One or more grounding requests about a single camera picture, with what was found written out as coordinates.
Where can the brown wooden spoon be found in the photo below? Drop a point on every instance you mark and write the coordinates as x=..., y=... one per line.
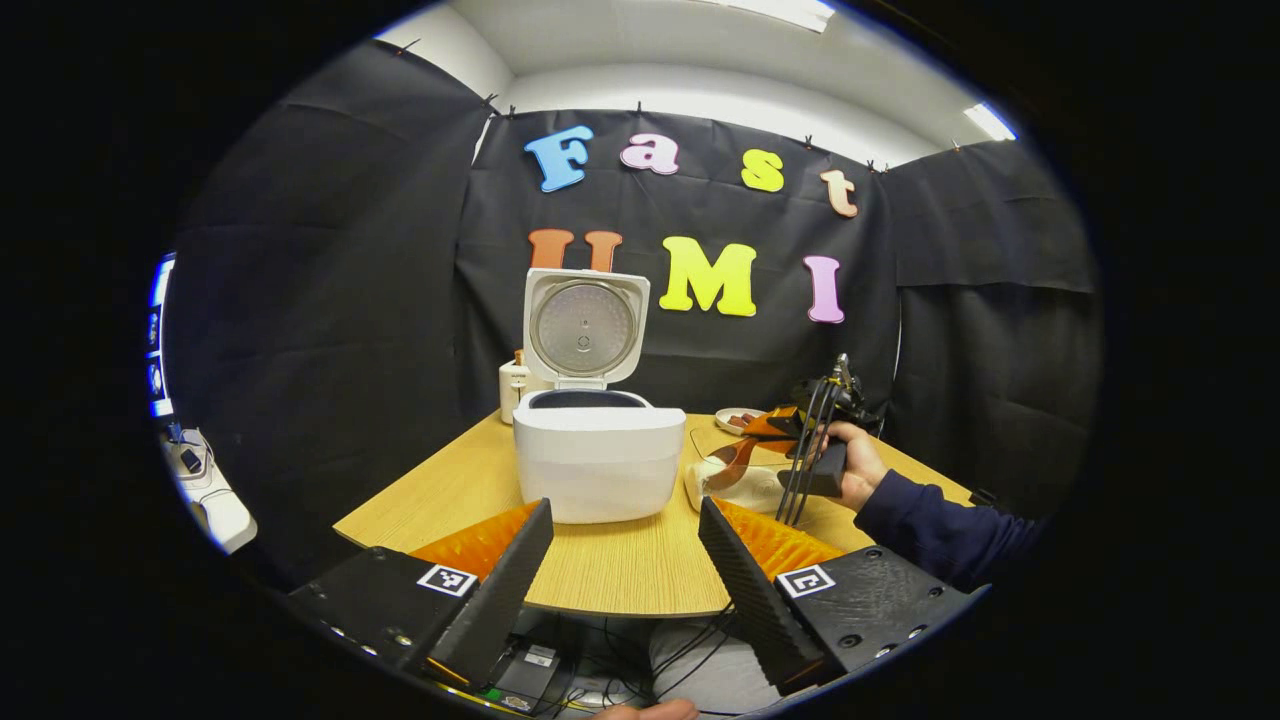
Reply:
x=735, y=462

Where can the white side table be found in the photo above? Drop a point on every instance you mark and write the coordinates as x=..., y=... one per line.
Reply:
x=215, y=500

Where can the clear box of rice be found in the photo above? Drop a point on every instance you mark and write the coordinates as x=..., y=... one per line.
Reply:
x=760, y=490

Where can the white toaster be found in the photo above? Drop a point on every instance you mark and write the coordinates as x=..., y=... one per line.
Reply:
x=515, y=395

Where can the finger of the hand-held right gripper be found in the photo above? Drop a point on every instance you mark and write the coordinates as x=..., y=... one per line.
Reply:
x=772, y=424

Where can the computer monitor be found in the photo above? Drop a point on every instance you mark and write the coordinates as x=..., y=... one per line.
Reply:
x=160, y=330

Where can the round white plate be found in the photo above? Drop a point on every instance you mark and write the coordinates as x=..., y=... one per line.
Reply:
x=728, y=425

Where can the black backdrop cloth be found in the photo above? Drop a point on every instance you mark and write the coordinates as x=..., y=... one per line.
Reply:
x=330, y=300

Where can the white rice cooker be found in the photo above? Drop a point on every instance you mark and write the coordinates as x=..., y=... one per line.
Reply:
x=600, y=470

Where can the small ceiling light panel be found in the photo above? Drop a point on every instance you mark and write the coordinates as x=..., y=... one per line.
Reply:
x=990, y=122

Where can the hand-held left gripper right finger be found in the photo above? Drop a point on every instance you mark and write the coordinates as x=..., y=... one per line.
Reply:
x=750, y=590

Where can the small black table clamp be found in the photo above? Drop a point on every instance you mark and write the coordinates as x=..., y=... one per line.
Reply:
x=981, y=496

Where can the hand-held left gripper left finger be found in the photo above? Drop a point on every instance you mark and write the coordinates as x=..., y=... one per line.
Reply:
x=500, y=590

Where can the large ceiling light panel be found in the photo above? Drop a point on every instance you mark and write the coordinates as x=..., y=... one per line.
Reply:
x=780, y=10

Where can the black power box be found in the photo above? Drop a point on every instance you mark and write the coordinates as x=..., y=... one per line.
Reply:
x=528, y=675

